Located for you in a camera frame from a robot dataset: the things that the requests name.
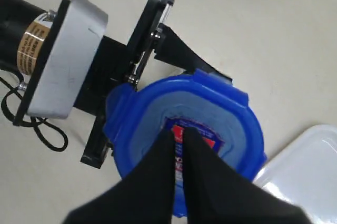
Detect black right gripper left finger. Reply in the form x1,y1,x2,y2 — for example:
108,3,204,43
63,130,175,223

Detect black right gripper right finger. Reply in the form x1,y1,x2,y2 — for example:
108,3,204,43
183,128,310,223

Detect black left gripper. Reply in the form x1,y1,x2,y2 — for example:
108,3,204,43
12,0,234,170

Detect blue plastic lid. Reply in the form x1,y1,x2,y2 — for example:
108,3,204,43
103,70,266,218

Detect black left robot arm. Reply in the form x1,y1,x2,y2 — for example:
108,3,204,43
1,0,217,168

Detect white plastic tray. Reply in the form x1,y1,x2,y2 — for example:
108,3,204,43
254,125,336,222

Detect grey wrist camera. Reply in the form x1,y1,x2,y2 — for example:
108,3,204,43
26,0,108,119

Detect black cable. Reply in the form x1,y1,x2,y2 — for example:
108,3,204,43
0,75,70,153

